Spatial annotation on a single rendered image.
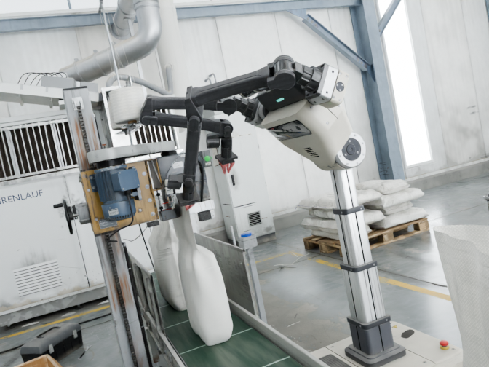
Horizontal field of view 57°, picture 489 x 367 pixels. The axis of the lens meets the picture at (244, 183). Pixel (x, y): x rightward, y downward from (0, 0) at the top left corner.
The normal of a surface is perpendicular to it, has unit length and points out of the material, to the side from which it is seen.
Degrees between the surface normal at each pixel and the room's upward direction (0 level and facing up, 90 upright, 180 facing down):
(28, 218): 90
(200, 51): 90
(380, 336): 90
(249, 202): 90
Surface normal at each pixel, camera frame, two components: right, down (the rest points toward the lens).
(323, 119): 0.37, -0.01
